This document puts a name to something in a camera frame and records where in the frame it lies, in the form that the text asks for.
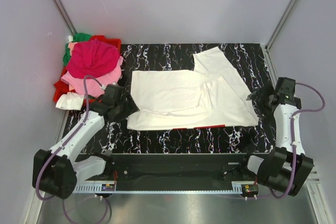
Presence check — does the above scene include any white coca-cola t-shirt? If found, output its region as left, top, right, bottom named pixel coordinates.
left=127, top=47, right=258, bottom=131

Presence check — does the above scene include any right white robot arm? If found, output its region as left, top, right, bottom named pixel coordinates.
left=238, top=77, right=314, bottom=199

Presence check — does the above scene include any aluminium frame post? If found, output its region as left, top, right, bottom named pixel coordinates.
left=265, top=0, right=298, bottom=52
left=52, top=0, right=77, bottom=35

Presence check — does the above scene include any red t-shirt in bin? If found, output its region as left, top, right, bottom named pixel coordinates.
left=53, top=80, right=69, bottom=103

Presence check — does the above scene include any green t-shirt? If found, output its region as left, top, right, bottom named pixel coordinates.
left=62, top=33, right=92, bottom=67

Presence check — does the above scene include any white t-shirt in bin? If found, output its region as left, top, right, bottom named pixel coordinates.
left=56, top=92, right=84, bottom=110

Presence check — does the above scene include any left aluminium frame post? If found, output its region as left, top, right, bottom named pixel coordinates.
left=52, top=0, right=77, bottom=35

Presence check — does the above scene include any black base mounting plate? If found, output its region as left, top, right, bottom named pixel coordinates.
left=107, top=153, right=256, bottom=185

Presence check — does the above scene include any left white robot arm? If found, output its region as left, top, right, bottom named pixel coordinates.
left=32, top=84, right=139, bottom=200

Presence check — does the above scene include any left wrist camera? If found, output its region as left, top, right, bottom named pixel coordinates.
left=106, top=82, right=122, bottom=89

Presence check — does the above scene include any right aluminium frame post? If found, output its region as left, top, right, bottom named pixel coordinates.
left=265, top=0, right=298, bottom=52

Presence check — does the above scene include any white slotted cable duct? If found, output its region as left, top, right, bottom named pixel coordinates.
left=73, top=181, right=244, bottom=194

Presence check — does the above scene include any light pink t-shirt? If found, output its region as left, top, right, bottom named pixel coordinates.
left=61, top=56, right=123, bottom=98

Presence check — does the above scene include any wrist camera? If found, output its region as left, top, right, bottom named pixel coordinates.
left=276, top=77, right=296, bottom=96
left=106, top=82, right=122, bottom=89

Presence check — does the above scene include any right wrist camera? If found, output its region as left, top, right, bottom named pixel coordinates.
left=276, top=77, right=296, bottom=96

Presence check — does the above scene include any magenta t-shirt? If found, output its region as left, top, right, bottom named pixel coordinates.
left=66, top=39, right=120, bottom=79

